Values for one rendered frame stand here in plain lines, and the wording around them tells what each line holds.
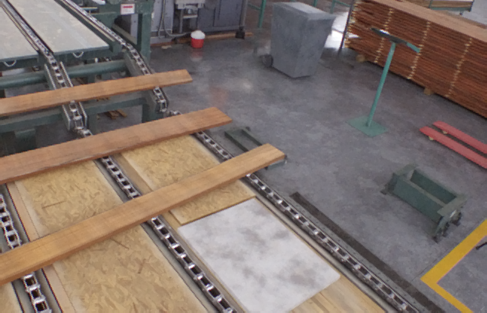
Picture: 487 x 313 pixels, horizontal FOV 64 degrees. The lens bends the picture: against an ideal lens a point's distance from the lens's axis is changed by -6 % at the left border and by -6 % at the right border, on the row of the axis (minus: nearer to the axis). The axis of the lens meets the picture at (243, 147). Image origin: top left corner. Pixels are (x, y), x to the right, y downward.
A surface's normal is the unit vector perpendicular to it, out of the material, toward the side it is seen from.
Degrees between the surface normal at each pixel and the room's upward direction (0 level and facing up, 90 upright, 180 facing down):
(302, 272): 0
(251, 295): 0
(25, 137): 90
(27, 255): 0
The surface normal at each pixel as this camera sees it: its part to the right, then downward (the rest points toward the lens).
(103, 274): 0.14, -0.84
